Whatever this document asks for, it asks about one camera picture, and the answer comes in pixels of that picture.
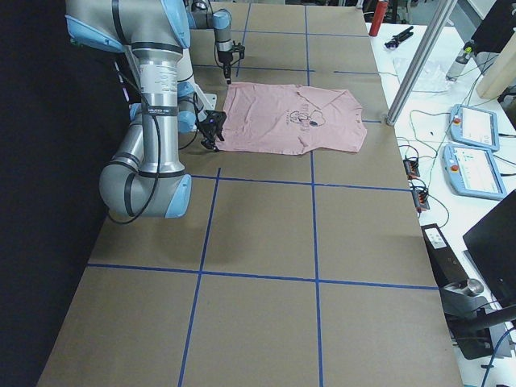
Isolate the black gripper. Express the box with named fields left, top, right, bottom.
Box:
left=198, top=110, right=227, bottom=152
left=215, top=40, right=245, bottom=84

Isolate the pink t-shirt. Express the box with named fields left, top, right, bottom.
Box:
left=217, top=82, right=367, bottom=156

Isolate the black folded tripod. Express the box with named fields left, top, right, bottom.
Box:
left=384, top=26, right=414, bottom=49

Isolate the teach pendant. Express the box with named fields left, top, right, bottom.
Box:
left=450, top=104, right=500, bottom=152
left=442, top=144, right=507, bottom=201

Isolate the lower teach pendant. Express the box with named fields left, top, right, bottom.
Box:
left=442, top=144, right=507, bottom=201

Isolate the brown paper table cover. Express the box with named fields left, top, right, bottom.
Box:
left=39, top=4, right=462, bottom=386

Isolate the black monitor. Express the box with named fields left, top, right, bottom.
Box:
left=463, top=193, right=515, bottom=306

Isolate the red bottle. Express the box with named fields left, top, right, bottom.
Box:
left=368, top=0, right=389, bottom=37

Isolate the orange terminal block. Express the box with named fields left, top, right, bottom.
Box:
left=412, top=186, right=430, bottom=214
left=403, top=158, right=420, bottom=180

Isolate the clear plastic bag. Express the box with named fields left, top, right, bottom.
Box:
left=393, top=57, right=455, bottom=94

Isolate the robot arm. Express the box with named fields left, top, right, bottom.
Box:
left=184, top=0, right=245, bottom=85
left=65, top=1, right=239, bottom=225

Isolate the upper teach pendant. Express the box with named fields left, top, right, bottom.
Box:
left=450, top=104, right=500, bottom=152

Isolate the aluminium frame post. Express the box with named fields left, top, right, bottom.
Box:
left=385, top=0, right=457, bottom=127

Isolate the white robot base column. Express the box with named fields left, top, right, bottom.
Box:
left=177, top=48, right=217, bottom=131

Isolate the black box with label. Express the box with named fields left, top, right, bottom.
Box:
left=421, top=223, right=468, bottom=288

